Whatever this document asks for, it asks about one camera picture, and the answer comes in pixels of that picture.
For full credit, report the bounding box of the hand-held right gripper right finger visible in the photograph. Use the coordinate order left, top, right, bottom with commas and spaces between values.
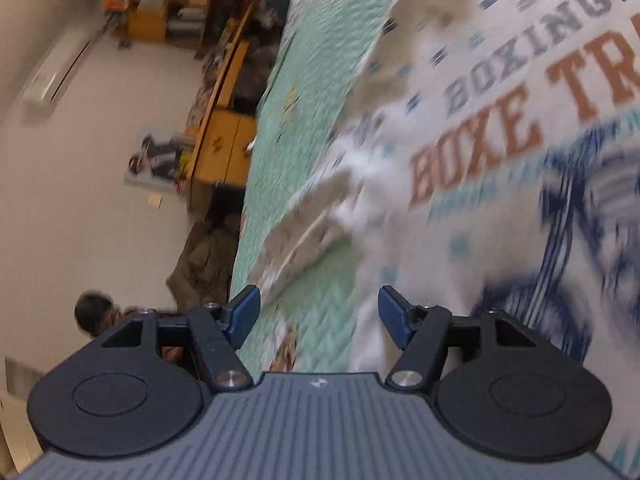
377, 285, 539, 391

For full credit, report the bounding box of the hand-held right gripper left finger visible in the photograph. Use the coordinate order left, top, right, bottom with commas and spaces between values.
100, 285, 262, 394

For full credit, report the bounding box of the white printed t-shirt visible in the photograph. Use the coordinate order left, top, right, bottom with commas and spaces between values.
249, 0, 640, 467

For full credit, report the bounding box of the olive cloth pile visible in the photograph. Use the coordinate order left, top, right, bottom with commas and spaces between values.
166, 211, 244, 312

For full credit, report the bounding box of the yellow wooden desk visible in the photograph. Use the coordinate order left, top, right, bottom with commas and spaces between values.
186, 2, 259, 188

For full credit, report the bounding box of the green quilted bed blanket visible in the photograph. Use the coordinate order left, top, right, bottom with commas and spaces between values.
227, 0, 426, 376

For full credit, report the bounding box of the white air conditioner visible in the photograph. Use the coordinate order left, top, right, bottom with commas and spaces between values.
20, 27, 109, 107

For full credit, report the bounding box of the yellow wooden bookshelf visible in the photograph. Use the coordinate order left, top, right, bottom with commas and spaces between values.
99, 0, 246, 52

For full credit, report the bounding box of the wall poster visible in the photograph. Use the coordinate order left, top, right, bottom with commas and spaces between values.
123, 132, 195, 194

